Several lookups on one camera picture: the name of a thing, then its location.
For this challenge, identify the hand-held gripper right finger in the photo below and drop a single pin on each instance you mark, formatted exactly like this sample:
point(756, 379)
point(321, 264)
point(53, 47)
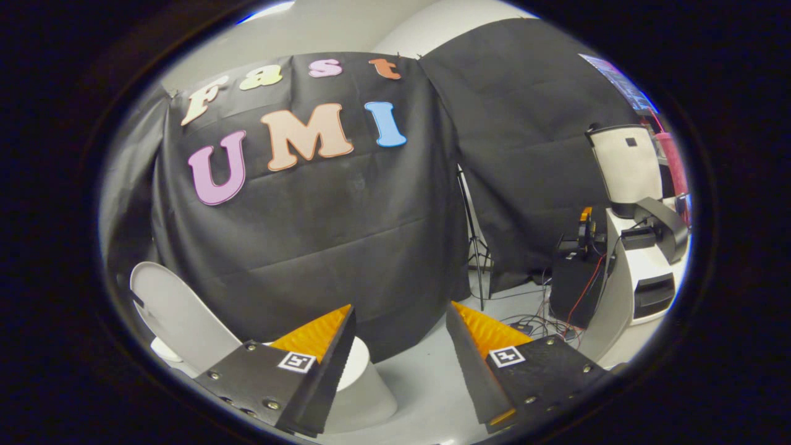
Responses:
point(473, 371)

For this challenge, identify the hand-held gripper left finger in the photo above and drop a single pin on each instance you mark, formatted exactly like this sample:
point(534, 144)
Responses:
point(330, 371)

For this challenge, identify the white toilet lid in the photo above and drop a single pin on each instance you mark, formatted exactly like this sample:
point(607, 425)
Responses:
point(179, 309)

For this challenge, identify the white toilet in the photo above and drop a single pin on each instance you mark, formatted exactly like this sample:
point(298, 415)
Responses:
point(371, 395)

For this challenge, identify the small black adapter box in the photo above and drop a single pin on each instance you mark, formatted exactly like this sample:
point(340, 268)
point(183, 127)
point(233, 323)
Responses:
point(523, 325)

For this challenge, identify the black light stand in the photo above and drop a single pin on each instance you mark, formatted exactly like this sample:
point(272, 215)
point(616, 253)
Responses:
point(474, 247)

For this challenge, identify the black flat panel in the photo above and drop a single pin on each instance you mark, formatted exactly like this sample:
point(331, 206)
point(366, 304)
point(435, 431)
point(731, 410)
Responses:
point(575, 290)

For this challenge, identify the black backdrop cloth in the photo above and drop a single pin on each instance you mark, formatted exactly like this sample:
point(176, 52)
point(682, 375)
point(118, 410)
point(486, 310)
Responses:
point(346, 216)
point(133, 185)
point(531, 154)

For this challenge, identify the orange and black gripper device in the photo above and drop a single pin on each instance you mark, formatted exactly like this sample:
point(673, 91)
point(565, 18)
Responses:
point(586, 228)

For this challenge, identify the white robot with screen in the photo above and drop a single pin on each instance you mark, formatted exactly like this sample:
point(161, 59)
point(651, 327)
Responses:
point(627, 167)

